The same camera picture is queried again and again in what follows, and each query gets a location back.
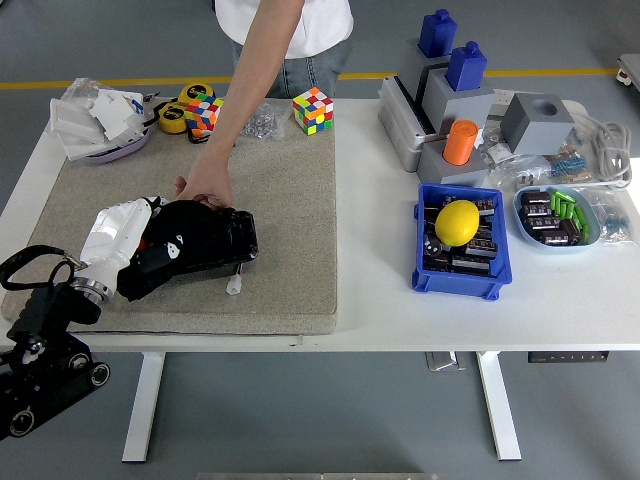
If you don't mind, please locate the person's hand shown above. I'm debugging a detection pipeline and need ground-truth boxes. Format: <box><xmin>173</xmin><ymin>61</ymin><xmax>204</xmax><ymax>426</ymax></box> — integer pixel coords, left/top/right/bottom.
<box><xmin>173</xmin><ymin>149</ymin><xmax>236</xmax><ymax>210</ymax></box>

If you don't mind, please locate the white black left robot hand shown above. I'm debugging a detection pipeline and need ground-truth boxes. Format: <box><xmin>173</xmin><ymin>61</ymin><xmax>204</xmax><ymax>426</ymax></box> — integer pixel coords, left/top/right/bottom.
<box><xmin>78</xmin><ymin>195</ymin><xmax>187</xmax><ymax>291</ymax></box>

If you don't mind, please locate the black rag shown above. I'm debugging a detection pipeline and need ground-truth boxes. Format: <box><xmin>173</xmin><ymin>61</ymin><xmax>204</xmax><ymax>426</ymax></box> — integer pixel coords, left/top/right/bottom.
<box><xmin>117</xmin><ymin>199</ymin><xmax>239</xmax><ymax>303</ymax></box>

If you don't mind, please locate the black desk control panel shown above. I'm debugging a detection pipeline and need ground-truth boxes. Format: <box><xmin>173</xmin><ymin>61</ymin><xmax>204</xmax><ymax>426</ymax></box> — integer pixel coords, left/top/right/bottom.
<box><xmin>527</xmin><ymin>351</ymin><xmax>610</xmax><ymax>364</ymax></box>

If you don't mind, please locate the colourful Rubik's cube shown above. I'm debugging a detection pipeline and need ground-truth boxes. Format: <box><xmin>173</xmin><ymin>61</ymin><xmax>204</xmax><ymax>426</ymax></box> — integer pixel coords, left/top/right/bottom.
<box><xmin>185</xmin><ymin>93</ymin><xmax>225</xmax><ymax>139</ymax></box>
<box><xmin>292</xmin><ymin>87</ymin><xmax>335</xmax><ymax>136</ymax></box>

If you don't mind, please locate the yellow tape measure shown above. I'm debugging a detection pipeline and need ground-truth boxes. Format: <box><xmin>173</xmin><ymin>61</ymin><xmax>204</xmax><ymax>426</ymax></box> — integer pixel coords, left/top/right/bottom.
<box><xmin>157</xmin><ymin>101</ymin><xmax>189</xmax><ymax>134</ymax></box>
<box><xmin>177</xmin><ymin>82</ymin><xmax>216</xmax><ymax>108</ymax></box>

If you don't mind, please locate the clear bag of nuts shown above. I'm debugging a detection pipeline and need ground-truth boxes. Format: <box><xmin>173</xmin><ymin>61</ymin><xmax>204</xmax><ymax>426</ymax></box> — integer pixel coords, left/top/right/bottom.
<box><xmin>235</xmin><ymin>102</ymin><xmax>291</xmax><ymax>143</ymax></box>

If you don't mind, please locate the purple tray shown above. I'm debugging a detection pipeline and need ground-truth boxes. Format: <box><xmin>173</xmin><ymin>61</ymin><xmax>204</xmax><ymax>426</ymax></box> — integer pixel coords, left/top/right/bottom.
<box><xmin>83</xmin><ymin>127</ymin><xmax>151</xmax><ymax>165</ymax></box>

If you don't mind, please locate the white flat tray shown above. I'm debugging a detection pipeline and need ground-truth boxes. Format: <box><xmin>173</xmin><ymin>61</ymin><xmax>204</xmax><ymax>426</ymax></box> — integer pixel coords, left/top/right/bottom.
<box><xmin>62</xmin><ymin>135</ymin><xmax>125</xmax><ymax>162</ymax></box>

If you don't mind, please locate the grey-brown mat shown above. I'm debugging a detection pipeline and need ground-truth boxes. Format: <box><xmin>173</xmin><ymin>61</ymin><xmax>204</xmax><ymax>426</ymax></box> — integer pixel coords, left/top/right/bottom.
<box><xmin>0</xmin><ymin>117</ymin><xmax>340</xmax><ymax>336</ymax></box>

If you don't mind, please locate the white plastic part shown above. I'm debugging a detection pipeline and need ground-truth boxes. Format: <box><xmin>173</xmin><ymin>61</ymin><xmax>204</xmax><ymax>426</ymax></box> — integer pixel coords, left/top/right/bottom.
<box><xmin>89</xmin><ymin>89</ymin><xmax>141</xmax><ymax>142</ymax></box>

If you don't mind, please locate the white square plastic lid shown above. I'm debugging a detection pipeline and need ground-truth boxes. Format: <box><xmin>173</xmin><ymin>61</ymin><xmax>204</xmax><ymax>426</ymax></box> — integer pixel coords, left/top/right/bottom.
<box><xmin>49</xmin><ymin>96</ymin><xmax>106</xmax><ymax>148</ymax></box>

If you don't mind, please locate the clear plastic bag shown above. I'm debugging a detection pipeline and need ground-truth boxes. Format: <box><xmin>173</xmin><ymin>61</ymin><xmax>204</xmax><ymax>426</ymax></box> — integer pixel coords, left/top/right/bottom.
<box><xmin>58</xmin><ymin>76</ymin><xmax>150</xmax><ymax>122</ymax></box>

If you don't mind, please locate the white table leg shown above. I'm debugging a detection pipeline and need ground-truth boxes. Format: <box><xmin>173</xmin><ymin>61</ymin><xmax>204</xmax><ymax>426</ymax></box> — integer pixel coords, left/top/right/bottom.
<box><xmin>121</xmin><ymin>351</ymin><xmax>166</xmax><ymax>464</ymax></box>
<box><xmin>475</xmin><ymin>351</ymin><xmax>523</xmax><ymax>462</ymax></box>

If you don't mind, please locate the person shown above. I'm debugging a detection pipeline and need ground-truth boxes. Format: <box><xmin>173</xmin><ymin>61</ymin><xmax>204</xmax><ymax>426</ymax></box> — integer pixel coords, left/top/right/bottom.
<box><xmin>213</xmin><ymin>0</ymin><xmax>355</xmax><ymax>100</ymax></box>

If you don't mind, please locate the grey block holder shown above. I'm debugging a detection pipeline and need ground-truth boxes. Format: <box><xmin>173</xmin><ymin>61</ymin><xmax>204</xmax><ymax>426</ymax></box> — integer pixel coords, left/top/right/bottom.
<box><xmin>416</xmin><ymin>141</ymin><xmax>490</xmax><ymax>189</ymax></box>
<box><xmin>404</xmin><ymin>37</ymin><xmax>452</xmax><ymax>101</ymax></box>
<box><xmin>421</xmin><ymin>67</ymin><xmax>496</xmax><ymax>134</ymax></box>

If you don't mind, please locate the yellow lemon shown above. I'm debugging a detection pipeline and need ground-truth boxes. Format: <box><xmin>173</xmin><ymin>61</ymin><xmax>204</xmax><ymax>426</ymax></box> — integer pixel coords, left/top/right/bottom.
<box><xmin>434</xmin><ymin>199</ymin><xmax>481</xmax><ymax>248</ymax></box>

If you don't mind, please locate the orange cylinder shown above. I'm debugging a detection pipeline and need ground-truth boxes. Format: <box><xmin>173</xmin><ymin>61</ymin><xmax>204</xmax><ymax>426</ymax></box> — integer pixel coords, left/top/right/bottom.
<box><xmin>442</xmin><ymin>118</ymin><xmax>480</xmax><ymax>166</ymax></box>

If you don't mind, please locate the blue peg block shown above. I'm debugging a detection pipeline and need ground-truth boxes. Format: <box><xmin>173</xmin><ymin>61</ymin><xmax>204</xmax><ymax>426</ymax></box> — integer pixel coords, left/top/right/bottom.
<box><xmin>444</xmin><ymin>41</ymin><xmax>488</xmax><ymax>93</ymax></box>
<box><xmin>417</xmin><ymin>9</ymin><xmax>459</xmax><ymax>58</ymax></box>

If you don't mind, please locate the blue plastic bin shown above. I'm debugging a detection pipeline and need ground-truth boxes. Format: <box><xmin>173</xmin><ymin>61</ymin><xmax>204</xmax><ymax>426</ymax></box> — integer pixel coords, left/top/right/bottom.
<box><xmin>411</xmin><ymin>182</ymin><xmax>514</xmax><ymax>302</ymax></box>

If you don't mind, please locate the small white connector part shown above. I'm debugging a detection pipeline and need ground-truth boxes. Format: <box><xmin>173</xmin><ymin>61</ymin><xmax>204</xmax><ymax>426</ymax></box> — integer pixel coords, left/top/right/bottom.
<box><xmin>479</xmin><ymin>132</ymin><xmax>512</xmax><ymax>164</ymax></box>

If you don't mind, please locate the clear bag with plug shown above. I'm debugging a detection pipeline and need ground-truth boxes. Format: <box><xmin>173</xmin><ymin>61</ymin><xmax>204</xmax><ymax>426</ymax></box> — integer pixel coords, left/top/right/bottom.
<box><xmin>485</xmin><ymin>154</ymin><xmax>552</xmax><ymax>194</ymax></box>

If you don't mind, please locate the grey block with round hole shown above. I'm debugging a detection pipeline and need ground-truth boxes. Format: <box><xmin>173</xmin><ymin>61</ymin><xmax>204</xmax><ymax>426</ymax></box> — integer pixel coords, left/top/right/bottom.
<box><xmin>499</xmin><ymin>92</ymin><xmax>576</xmax><ymax>157</ymax></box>

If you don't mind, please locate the light blue dish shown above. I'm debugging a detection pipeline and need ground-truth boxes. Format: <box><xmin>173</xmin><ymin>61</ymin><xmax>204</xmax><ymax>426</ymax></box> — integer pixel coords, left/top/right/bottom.
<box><xmin>512</xmin><ymin>185</ymin><xmax>601</xmax><ymax>255</ymax></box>

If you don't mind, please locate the bag of blue resistors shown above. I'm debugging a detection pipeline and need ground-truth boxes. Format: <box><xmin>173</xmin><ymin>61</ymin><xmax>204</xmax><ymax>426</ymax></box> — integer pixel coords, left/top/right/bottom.
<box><xmin>580</xmin><ymin>185</ymin><xmax>636</xmax><ymax>247</ymax></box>
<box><xmin>545</xmin><ymin>144</ymin><xmax>595</xmax><ymax>185</ymax></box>

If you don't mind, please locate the white cart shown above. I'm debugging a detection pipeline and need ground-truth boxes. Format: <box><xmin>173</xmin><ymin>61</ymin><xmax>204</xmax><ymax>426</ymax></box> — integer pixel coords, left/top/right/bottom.
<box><xmin>616</xmin><ymin>53</ymin><xmax>640</xmax><ymax>91</ymax></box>

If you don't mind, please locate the black strap loop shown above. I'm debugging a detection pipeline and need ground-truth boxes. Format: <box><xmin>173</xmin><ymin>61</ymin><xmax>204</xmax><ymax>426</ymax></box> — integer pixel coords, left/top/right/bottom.
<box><xmin>187</xmin><ymin>130</ymin><xmax>236</xmax><ymax>149</ymax></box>

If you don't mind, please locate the white plug with wires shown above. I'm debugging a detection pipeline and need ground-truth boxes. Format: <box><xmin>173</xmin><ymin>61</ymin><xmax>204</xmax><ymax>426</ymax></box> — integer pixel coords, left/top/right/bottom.
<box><xmin>224</xmin><ymin>262</ymin><xmax>247</xmax><ymax>296</ymax></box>

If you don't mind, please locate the light grey electrical enclosure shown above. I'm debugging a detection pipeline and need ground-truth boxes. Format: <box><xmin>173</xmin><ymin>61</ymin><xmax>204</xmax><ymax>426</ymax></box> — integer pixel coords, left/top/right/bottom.
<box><xmin>376</xmin><ymin>74</ymin><xmax>450</xmax><ymax>174</ymax></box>

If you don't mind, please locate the grey metal bracket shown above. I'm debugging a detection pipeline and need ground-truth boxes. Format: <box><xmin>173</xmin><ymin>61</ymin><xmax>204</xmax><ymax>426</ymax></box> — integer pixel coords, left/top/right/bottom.
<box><xmin>424</xmin><ymin>351</ymin><xmax>467</xmax><ymax>373</ymax></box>

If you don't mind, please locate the white coiled cable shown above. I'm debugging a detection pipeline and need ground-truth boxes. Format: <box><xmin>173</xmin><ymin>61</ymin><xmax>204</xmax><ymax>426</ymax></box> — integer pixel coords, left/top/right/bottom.
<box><xmin>568</xmin><ymin>112</ymin><xmax>634</xmax><ymax>190</ymax></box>

